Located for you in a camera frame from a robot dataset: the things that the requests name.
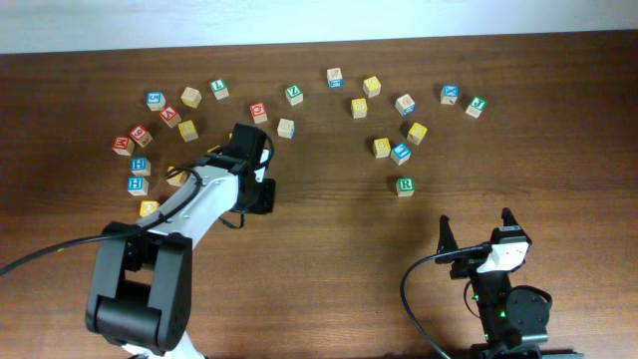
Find red Q block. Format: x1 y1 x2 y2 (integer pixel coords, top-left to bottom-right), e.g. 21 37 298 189
249 103 268 124

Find blue D block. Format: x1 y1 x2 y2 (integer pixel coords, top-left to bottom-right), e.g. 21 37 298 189
395 94 416 116

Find yellow block lower left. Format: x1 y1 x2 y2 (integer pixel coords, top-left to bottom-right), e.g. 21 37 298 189
139 200 160 217

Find blue S block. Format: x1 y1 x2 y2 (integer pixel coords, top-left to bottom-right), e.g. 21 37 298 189
146 91 165 112

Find yellow block far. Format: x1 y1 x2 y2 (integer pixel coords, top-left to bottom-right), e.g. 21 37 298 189
363 76 382 98

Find yellow block tilted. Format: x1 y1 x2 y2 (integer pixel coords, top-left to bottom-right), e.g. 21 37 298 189
407 122 428 145

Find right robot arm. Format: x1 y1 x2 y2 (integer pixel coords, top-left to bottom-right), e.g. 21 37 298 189
435 207 584 359

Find yellow block camera picture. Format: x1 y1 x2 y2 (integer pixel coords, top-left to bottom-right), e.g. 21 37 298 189
351 98 368 119

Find blue h block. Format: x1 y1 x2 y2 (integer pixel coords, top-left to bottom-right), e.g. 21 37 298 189
127 177 149 196
131 158 152 177

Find yellow block near centre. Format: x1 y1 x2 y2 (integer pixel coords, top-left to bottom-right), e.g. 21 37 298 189
373 138 391 159

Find red A block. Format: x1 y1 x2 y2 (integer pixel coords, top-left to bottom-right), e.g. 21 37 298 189
159 105 181 128

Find blue P side block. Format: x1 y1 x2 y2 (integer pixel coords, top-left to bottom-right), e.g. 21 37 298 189
277 119 295 139

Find green L block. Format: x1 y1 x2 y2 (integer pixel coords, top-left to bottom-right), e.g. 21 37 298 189
209 79 229 100

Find blue I leaf block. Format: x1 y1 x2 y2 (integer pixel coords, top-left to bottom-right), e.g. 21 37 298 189
391 143 412 166

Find blue block far centre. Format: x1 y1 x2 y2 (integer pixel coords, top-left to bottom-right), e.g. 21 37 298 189
327 68 343 89

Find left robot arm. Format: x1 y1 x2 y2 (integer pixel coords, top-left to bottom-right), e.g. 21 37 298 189
85 124 276 358

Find green Z block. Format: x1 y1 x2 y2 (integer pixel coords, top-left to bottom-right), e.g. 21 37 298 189
285 84 304 106

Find green J block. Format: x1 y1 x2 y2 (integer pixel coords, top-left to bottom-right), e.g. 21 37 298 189
466 97 487 119

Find blue X block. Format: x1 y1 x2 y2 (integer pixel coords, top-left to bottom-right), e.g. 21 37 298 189
441 84 460 105

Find yellow block under arm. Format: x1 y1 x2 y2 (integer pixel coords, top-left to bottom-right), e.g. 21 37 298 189
164 167 189 187

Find green R block near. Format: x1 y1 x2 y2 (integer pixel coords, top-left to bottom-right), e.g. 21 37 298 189
396 178 416 196

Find plain wooden yellow block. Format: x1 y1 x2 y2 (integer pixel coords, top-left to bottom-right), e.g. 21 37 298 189
180 87 202 109

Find red 9 block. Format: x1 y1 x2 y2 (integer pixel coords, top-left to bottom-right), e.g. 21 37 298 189
129 125 153 148

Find red M block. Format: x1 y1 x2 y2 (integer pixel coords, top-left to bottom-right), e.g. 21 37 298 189
112 137 135 157

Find blue H block lower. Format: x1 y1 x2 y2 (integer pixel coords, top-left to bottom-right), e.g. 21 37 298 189
127 177 149 196

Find blue H block upper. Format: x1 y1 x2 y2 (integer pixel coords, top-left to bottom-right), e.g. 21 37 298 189
131 158 152 177

